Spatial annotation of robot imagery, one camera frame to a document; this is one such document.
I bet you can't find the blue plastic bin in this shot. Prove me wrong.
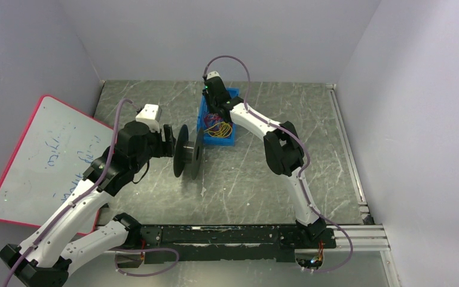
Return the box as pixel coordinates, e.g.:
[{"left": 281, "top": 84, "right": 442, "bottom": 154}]
[{"left": 197, "top": 95, "right": 237, "bottom": 146}]

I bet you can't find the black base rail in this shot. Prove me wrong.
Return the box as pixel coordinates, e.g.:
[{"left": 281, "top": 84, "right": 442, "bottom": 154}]
[{"left": 121, "top": 224, "right": 336, "bottom": 264}]

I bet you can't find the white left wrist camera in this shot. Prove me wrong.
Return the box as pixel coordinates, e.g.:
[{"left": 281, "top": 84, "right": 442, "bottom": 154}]
[{"left": 135, "top": 104, "right": 162, "bottom": 133}]

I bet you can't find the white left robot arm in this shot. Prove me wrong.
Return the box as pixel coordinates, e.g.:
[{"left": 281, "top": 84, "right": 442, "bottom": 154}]
[{"left": 0, "top": 121, "right": 176, "bottom": 286}]

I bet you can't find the black cable spool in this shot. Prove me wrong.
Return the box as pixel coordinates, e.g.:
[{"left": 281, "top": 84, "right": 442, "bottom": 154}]
[{"left": 173, "top": 124, "right": 204, "bottom": 179}]

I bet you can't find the pink framed whiteboard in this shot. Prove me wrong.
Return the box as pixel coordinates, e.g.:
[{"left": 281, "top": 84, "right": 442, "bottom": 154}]
[{"left": 0, "top": 95, "right": 112, "bottom": 227}]

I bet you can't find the bundle of coloured wires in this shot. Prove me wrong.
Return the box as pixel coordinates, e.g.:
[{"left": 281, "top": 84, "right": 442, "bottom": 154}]
[{"left": 203, "top": 112, "right": 234, "bottom": 139}]

